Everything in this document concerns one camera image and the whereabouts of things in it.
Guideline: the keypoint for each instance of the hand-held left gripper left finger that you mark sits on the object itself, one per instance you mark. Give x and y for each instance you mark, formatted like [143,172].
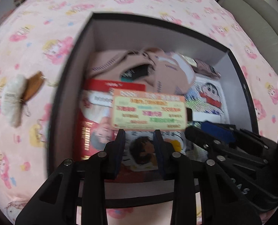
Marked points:
[120,145]

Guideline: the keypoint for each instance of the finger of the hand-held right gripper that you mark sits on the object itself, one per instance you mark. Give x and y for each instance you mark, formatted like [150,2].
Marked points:
[217,131]
[195,134]

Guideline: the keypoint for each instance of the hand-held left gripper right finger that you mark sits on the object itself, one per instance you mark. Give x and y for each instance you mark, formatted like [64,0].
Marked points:
[158,145]

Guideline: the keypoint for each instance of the orange printed card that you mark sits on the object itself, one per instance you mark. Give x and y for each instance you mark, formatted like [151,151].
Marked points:
[148,110]

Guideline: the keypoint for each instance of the black cardboard box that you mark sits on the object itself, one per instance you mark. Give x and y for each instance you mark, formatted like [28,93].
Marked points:
[66,96]

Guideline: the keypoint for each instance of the cartoon figure card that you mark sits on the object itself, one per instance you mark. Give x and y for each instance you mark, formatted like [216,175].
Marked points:
[143,150]

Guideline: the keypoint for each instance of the white cartoon printed pouch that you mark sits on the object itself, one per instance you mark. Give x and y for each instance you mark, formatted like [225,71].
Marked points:
[207,98]

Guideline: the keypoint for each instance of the red printed packet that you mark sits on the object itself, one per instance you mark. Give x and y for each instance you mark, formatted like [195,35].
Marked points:
[87,131]

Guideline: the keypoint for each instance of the mauve folded cloth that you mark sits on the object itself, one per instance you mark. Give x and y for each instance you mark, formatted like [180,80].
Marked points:
[205,69]

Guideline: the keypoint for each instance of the beige knit cloth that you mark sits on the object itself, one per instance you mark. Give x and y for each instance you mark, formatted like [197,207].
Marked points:
[167,75]

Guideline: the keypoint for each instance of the small black packet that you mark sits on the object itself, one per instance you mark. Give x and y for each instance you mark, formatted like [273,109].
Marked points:
[139,72]

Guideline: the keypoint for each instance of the grey sofa cushion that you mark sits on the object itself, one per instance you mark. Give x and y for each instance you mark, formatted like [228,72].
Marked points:
[258,28]

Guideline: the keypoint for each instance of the pink cartoon printed blanket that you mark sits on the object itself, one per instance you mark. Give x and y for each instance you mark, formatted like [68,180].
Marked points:
[35,39]

